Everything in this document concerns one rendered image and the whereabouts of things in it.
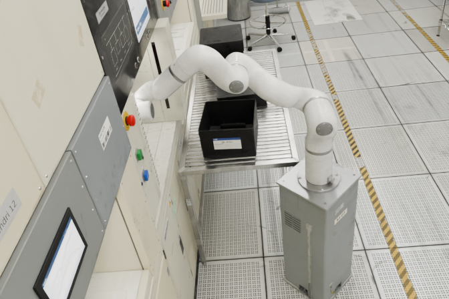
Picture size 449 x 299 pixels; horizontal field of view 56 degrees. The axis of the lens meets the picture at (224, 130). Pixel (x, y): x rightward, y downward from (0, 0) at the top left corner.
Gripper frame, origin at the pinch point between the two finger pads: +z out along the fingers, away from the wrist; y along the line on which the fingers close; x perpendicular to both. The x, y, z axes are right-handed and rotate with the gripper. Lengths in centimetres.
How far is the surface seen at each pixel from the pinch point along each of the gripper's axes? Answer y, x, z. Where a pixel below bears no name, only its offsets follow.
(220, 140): 21, -34, -55
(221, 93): 68, -35, -54
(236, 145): 20, -38, -62
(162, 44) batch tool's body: 43, 10, -32
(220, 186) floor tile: 81, -121, -42
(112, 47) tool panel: -21, 38, -31
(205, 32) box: 126, -20, -44
